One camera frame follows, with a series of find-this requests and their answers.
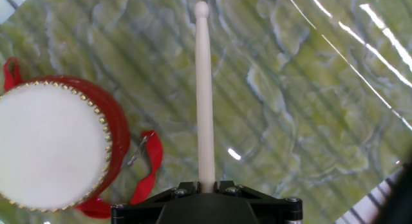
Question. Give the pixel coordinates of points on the pale wooden drumstick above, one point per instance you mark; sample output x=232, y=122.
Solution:
x=204, y=89

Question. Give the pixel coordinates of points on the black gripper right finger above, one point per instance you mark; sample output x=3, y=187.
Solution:
x=277, y=211

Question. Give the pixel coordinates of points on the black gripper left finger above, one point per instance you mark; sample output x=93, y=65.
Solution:
x=141, y=211

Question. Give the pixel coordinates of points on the green marble pattern mat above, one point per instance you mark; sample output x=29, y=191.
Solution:
x=289, y=105

